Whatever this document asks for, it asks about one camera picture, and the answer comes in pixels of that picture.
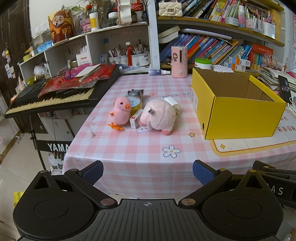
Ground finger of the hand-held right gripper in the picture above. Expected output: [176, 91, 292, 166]
[253, 160, 296, 180]

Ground pile of papers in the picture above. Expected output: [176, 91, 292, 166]
[255, 66, 296, 93]

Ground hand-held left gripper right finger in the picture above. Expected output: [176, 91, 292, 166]
[179, 159, 275, 208]

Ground rolled white poster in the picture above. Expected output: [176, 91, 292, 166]
[181, 28, 233, 40]

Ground pink bottle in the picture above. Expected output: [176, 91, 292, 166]
[238, 5, 245, 27]

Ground black phone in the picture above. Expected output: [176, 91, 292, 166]
[278, 75, 292, 102]

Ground black keyboard stand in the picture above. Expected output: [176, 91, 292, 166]
[30, 113, 73, 172]

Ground white envelope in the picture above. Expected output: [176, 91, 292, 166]
[75, 64, 101, 81]

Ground small red white box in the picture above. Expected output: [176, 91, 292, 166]
[129, 109, 144, 129]

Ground white bottle yellow label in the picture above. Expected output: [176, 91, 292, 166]
[89, 12, 100, 32]

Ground clear plastic bag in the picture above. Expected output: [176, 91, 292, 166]
[33, 64, 50, 80]

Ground orange white medicine box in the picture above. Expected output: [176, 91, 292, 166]
[228, 62, 247, 72]
[229, 56, 251, 66]

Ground pink checked tablecloth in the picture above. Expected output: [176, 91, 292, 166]
[62, 70, 296, 200]

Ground wooden bookshelf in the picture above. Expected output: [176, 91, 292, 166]
[156, 0, 286, 77]

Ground white pen holder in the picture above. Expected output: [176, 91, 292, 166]
[108, 49, 127, 65]
[131, 45, 151, 67]

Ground blue packs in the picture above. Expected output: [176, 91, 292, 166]
[37, 40, 55, 52]

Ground pink humidifier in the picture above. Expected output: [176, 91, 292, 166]
[171, 46, 188, 78]

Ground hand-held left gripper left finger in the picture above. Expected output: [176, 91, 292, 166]
[25, 160, 118, 209]

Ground red boxed book set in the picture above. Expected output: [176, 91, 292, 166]
[248, 43, 273, 70]

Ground stack of red packets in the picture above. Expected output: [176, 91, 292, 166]
[38, 64, 117, 98]

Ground white paper bag red label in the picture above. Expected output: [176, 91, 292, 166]
[76, 46, 90, 67]

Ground fortune god figure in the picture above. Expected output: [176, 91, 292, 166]
[48, 9, 75, 44]

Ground yellow cardboard box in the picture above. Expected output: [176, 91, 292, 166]
[191, 68, 287, 140]

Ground white cup with pens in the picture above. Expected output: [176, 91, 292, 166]
[264, 22, 276, 39]

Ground cream quilted purse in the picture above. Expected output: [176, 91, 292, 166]
[158, 1, 183, 17]

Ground white jar green lid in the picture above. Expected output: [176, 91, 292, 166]
[194, 58, 213, 70]

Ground yellow tape roll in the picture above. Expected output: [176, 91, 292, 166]
[127, 95, 143, 116]

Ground pink chick toy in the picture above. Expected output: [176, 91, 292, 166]
[108, 96, 131, 131]

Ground black electronic keyboard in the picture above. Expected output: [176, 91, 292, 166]
[5, 67, 122, 119]

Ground row of leaning books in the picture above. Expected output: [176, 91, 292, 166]
[159, 34, 252, 66]

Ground red tassel ornament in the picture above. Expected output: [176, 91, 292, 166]
[125, 40, 134, 66]

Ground stack of thick books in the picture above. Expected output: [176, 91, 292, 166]
[158, 25, 181, 44]

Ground white yellow-edged placemat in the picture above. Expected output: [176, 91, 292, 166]
[209, 109, 296, 158]

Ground row of upright books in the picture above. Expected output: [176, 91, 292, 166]
[180, 0, 241, 24]

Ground white shelf unit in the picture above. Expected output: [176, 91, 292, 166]
[18, 22, 149, 77]

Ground white tube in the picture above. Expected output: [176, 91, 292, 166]
[149, 69, 171, 76]
[164, 97, 181, 115]

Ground pink plush pig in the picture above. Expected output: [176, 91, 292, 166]
[139, 99, 179, 135]

